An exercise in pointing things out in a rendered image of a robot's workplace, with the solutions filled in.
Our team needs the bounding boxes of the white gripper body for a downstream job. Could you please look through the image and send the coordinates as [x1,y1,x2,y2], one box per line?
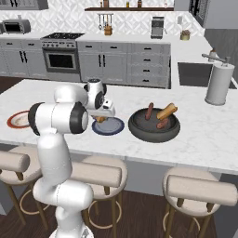
[87,106,117,119]

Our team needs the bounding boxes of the brown bun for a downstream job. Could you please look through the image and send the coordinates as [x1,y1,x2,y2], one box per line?
[94,115,108,124]
[155,102,179,122]

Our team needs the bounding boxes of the blue plate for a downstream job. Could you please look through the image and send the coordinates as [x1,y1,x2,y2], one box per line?
[91,116,126,137]

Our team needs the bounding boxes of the brown sausage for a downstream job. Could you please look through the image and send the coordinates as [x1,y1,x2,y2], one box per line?
[155,118,170,130]
[145,102,155,121]

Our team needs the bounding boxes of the dark grey bowl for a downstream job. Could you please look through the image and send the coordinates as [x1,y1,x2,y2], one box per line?
[127,107,181,144]

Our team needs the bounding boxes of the red rimmed plate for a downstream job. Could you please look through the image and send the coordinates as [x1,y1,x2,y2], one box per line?
[6,110,33,130]

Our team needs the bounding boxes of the grey base cupboards with drawers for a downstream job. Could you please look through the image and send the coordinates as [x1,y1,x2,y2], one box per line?
[76,41,172,90]

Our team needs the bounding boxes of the beige round stool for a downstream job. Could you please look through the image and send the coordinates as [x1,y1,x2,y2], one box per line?
[162,166,238,238]
[68,154,129,238]
[0,145,50,231]

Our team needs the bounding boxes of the steel stove with oven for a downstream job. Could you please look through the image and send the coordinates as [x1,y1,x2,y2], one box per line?
[40,32,86,84]

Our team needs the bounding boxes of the wooden knife block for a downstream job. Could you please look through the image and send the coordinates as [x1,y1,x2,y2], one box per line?
[103,24,113,36]

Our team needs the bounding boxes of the dark sink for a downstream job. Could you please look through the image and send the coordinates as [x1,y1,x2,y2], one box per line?
[177,61,238,90]

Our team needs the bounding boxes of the steel coffee machine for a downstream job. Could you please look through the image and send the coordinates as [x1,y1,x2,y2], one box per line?
[150,16,167,40]

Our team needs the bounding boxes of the dark wooden shelf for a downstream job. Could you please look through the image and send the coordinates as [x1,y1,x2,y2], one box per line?
[84,7,175,12]

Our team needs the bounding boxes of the green pot with tools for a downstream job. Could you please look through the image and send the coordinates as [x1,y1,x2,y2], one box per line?
[179,29,192,42]

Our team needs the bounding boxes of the white paper towel roll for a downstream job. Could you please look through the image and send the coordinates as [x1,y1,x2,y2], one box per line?
[204,56,236,107]

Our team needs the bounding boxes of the grey toaster oven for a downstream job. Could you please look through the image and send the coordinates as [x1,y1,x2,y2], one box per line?
[1,18,33,34]

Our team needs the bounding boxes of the soap dispenser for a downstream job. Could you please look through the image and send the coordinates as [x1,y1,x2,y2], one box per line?
[207,47,218,63]

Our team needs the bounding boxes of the grey tap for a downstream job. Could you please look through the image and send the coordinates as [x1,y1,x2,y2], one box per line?
[201,52,232,65]

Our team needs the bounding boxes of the rail with hanging tools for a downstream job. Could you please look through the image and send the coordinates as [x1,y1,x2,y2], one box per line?
[97,12,114,32]

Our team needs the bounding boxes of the grey wall cupboards with dark doors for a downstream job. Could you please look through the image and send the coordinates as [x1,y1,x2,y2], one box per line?
[173,0,238,30]

